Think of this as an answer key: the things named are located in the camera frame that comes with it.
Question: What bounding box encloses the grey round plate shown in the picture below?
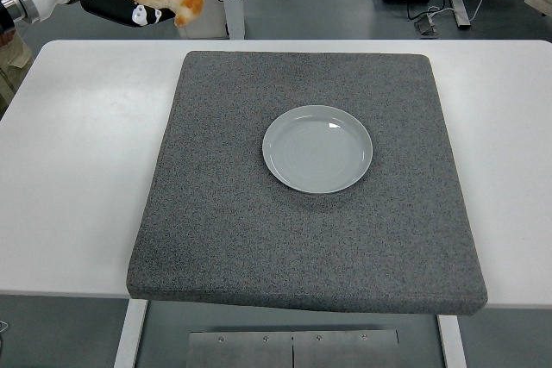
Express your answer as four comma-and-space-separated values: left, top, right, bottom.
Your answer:
262, 103, 374, 195

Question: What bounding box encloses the person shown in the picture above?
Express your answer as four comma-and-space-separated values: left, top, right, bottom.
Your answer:
0, 30, 34, 117

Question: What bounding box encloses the grey felt mat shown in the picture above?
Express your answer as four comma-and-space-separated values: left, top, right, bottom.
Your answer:
125, 49, 489, 316

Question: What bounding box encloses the white table leg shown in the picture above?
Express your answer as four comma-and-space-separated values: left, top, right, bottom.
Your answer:
112, 298, 148, 368
436, 314, 467, 368

